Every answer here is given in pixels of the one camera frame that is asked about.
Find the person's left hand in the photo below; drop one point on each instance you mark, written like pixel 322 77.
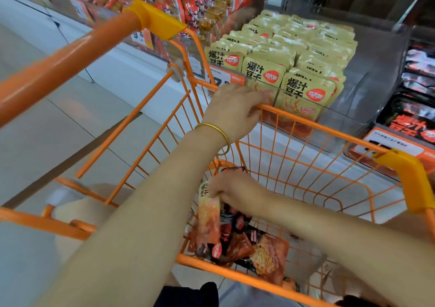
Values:
pixel 234 110

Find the person's right hand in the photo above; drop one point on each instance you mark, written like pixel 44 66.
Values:
pixel 234 191

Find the row of yellow orange snacks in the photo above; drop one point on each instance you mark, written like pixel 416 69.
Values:
pixel 265 76
pixel 228 59
pixel 306 96

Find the pile of black orange snacks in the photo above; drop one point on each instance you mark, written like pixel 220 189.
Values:
pixel 238 246

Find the row of black orange snacks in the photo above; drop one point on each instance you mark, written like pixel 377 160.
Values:
pixel 411 123

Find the orange shopping cart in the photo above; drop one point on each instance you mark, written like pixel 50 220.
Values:
pixel 61 65

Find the person's right forearm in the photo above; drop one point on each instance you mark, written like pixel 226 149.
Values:
pixel 367 249

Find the person's left forearm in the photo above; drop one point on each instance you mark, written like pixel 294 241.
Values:
pixel 129 235

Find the orange price tag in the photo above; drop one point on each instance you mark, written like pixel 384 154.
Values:
pixel 228 76
pixel 401 144

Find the person's left leg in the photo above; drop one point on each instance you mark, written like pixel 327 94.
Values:
pixel 92 215

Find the person's leg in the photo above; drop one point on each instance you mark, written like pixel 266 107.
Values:
pixel 92 215
pixel 414 222

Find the person's right leg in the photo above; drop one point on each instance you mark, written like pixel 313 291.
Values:
pixel 414 222

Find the pile of red tan packets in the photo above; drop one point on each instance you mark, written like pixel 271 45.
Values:
pixel 197 1

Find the black shorts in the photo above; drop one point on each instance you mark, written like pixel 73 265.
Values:
pixel 187 296

